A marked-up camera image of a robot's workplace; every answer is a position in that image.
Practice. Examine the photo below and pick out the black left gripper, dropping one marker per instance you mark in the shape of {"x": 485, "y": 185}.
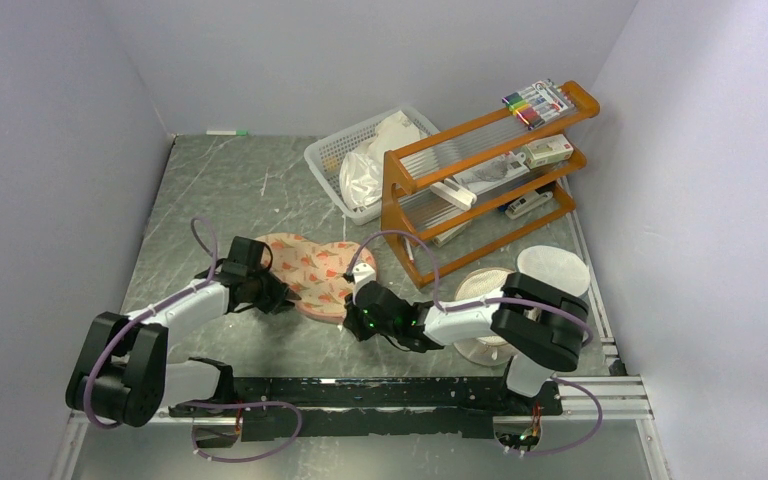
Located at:
{"x": 275, "y": 300}

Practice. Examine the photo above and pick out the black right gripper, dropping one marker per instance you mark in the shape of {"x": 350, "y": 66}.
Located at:
{"x": 352, "y": 320}

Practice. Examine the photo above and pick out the floral mesh laundry bag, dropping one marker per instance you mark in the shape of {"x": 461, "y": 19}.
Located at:
{"x": 315, "y": 272}

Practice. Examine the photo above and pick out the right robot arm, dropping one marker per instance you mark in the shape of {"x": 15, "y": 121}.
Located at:
{"x": 546, "y": 326}

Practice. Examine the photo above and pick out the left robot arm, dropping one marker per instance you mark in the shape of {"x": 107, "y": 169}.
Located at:
{"x": 123, "y": 375}

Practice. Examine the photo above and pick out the white plastic bag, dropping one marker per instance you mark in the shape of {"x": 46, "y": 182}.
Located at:
{"x": 360, "y": 179}

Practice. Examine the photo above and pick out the pink capped white marker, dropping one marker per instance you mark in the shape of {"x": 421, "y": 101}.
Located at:
{"x": 409, "y": 250}

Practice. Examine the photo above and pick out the flat box under rack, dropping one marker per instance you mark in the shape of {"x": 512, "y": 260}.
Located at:
{"x": 446, "y": 236}

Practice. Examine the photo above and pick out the orange wooden shelf rack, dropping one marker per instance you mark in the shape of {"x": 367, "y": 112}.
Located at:
{"x": 409, "y": 210}

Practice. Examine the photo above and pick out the white plastic basket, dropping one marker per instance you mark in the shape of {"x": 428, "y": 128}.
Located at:
{"x": 325, "y": 156}

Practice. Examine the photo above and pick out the green capped white marker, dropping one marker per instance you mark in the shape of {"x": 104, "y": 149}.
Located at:
{"x": 230, "y": 133}

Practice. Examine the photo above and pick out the white mesh round lid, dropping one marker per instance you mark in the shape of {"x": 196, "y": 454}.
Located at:
{"x": 556, "y": 267}

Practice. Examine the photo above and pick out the cream cloth in basket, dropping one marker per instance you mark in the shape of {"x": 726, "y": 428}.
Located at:
{"x": 394, "y": 132}

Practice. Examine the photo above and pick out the white black stapler bottom shelf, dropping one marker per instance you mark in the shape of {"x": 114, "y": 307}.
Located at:
{"x": 527, "y": 203}

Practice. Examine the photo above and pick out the clear packaged item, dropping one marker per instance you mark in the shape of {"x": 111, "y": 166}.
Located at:
{"x": 493, "y": 173}

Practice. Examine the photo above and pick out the white green small box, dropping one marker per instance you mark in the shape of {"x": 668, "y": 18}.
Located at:
{"x": 547, "y": 151}

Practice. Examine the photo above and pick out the pack of coloured markers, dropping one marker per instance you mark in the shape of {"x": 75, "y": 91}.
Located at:
{"x": 539, "y": 103}

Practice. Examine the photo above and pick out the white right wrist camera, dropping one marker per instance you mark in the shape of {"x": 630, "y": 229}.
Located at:
{"x": 361, "y": 275}

